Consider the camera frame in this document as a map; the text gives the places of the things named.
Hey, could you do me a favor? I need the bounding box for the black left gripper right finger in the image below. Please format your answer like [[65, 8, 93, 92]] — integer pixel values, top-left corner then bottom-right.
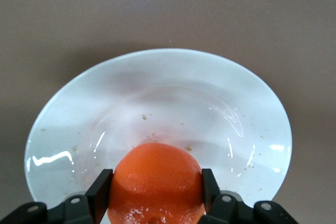
[[199, 168, 300, 224]]

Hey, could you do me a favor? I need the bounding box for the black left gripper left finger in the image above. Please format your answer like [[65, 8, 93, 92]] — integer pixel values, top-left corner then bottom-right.
[[0, 168, 113, 224]]

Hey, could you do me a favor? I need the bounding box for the orange mandarin fruit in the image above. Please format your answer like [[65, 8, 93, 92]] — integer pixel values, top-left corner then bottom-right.
[[108, 142, 206, 224]]

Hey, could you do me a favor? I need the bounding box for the white ceramic plate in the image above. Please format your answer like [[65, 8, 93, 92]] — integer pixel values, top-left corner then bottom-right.
[[24, 48, 293, 224]]

